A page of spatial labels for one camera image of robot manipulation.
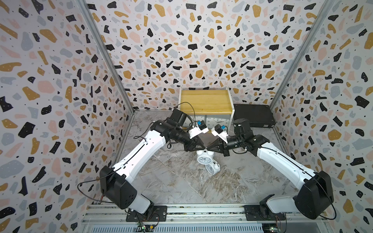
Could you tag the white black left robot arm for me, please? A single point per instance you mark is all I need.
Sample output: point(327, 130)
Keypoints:
point(116, 182)

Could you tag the wooden shelf white metal frame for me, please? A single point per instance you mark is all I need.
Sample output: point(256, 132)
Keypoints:
point(206, 102)

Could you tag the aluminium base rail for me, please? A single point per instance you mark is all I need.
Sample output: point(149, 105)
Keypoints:
point(198, 218)

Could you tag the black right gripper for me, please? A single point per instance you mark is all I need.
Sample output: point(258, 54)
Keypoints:
point(217, 146)

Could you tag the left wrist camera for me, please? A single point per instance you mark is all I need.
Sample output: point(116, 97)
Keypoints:
point(200, 128)

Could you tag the white twin-bell clock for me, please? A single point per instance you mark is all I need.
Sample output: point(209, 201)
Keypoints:
point(205, 157)
point(213, 168)

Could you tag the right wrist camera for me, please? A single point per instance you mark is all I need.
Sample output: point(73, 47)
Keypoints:
point(221, 132)

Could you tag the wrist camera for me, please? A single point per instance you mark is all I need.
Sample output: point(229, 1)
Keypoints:
point(221, 132)
point(200, 128)

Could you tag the black flat case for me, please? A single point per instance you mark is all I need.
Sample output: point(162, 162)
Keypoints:
point(259, 116)

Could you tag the grey square clock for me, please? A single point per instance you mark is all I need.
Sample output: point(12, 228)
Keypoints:
point(213, 120)
point(191, 119)

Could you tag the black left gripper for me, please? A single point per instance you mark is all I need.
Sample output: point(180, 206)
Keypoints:
point(193, 142)

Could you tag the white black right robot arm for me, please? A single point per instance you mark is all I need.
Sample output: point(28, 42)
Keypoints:
point(315, 188)

